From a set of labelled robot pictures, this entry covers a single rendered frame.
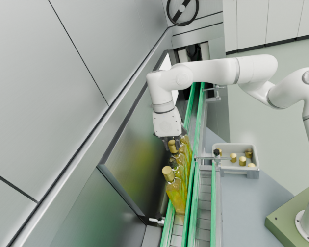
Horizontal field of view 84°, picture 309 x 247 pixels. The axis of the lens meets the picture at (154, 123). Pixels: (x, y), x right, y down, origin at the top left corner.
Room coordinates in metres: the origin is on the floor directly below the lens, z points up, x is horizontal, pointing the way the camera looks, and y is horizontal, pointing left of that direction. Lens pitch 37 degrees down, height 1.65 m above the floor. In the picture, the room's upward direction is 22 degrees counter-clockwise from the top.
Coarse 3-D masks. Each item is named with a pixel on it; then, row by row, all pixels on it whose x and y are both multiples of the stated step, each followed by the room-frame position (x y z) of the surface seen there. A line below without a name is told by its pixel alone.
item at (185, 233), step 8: (200, 96) 1.02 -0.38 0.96; (200, 104) 0.95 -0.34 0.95; (200, 112) 0.92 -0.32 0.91; (200, 120) 0.85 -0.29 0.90; (192, 160) 0.53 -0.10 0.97; (192, 168) 0.49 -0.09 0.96; (192, 176) 0.46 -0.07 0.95; (192, 184) 0.44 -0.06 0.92; (192, 192) 0.41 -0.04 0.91; (184, 224) 0.28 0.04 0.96; (184, 232) 0.25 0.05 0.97; (184, 240) 0.23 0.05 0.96
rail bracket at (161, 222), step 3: (156, 213) 0.33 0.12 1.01; (159, 213) 0.33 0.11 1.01; (156, 216) 0.32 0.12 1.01; (159, 216) 0.32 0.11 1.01; (162, 216) 0.32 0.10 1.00; (150, 219) 0.34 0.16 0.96; (153, 219) 0.34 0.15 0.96; (156, 219) 0.32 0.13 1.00; (159, 219) 0.31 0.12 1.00; (162, 219) 0.32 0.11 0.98; (159, 222) 0.31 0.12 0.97; (162, 222) 0.31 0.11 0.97; (162, 225) 0.31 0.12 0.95
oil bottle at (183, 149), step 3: (183, 144) 0.53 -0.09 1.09; (180, 147) 0.52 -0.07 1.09; (183, 147) 0.52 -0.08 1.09; (186, 147) 0.54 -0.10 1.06; (180, 150) 0.51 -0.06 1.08; (183, 150) 0.51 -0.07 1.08; (186, 150) 0.52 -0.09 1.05; (183, 153) 0.50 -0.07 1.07; (186, 153) 0.51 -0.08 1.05; (186, 156) 0.50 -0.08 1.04; (186, 159) 0.50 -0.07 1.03; (189, 159) 0.53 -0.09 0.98; (189, 162) 0.52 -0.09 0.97; (189, 165) 0.51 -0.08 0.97; (189, 168) 0.50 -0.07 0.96
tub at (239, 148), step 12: (216, 144) 0.67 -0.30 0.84; (228, 144) 0.64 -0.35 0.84; (240, 144) 0.61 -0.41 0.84; (252, 144) 0.58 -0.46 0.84; (228, 156) 0.61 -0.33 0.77; (240, 156) 0.58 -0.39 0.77; (252, 156) 0.54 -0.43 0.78; (228, 168) 0.50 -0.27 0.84; (240, 168) 0.47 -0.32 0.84; (252, 168) 0.45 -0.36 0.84
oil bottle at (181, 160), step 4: (172, 156) 0.49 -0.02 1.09; (180, 156) 0.47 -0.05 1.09; (184, 156) 0.49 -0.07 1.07; (176, 160) 0.46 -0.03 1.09; (180, 160) 0.46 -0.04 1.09; (184, 160) 0.47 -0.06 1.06; (184, 164) 0.46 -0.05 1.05; (184, 168) 0.45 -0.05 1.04; (188, 168) 0.49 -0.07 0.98; (188, 172) 0.47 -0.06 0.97; (188, 176) 0.46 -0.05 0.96; (188, 180) 0.45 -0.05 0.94
